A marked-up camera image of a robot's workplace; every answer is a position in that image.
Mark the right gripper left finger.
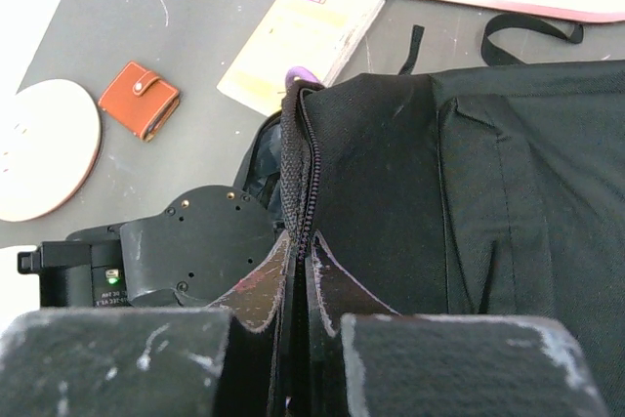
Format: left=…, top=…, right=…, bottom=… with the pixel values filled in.
left=1, top=234, right=291, bottom=416

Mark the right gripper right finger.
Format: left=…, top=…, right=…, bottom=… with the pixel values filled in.
left=305, top=233, right=609, bottom=416

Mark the black student backpack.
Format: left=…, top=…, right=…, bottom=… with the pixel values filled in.
left=235, top=26, right=624, bottom=416

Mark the orange paperback book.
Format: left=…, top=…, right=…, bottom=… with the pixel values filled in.
left=217, top=0, right=386, bottom=116

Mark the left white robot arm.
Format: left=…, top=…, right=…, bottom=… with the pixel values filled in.
left=17, top=186, right=279, bottom=308

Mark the brown leather wallet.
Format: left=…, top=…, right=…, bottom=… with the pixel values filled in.
left=98, top=61, right=180, bottom=142

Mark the cream floral plate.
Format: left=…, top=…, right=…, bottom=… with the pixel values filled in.
left=1, top=79, right=102, bottom=223

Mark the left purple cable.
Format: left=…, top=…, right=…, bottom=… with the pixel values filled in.
left=283, top=64, right=321, bottom=89

